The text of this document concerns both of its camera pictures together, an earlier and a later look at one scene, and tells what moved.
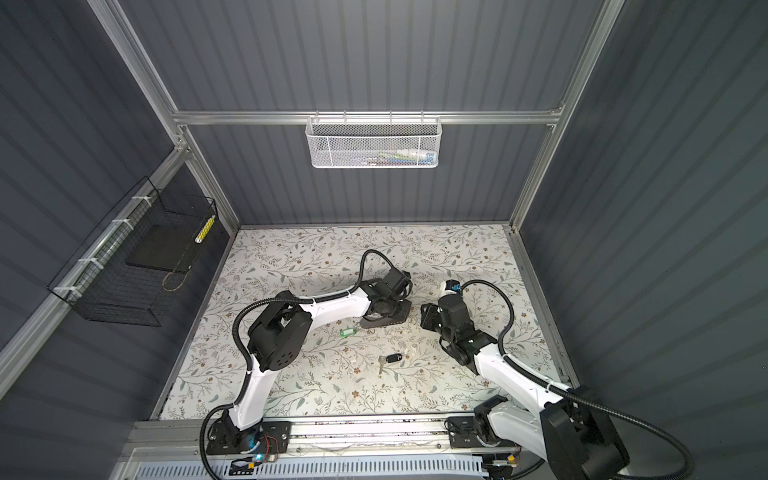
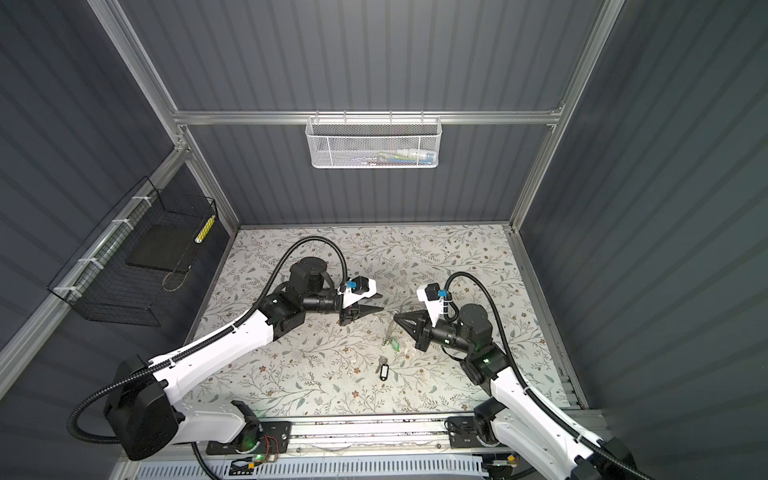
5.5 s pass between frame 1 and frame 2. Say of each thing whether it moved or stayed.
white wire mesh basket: stayed
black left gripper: moved
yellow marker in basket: stayed
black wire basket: stayed
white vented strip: stayed
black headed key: moved
